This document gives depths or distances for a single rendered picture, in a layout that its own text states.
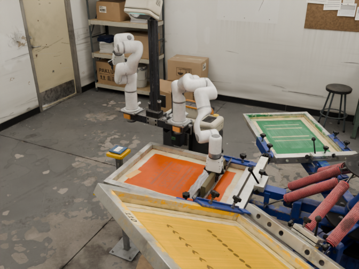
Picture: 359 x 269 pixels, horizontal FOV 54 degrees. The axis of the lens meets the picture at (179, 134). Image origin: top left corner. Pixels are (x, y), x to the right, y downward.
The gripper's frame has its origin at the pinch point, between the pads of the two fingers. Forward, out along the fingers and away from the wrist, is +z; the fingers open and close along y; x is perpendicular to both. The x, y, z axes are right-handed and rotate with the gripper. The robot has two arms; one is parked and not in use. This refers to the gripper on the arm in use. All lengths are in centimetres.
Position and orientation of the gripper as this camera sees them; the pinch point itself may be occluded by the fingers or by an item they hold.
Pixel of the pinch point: (213, 177)
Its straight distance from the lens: 219.5
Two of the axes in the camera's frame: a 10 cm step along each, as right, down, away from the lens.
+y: -9.0, -1.9, 3.9
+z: 0.0, 9.0, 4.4
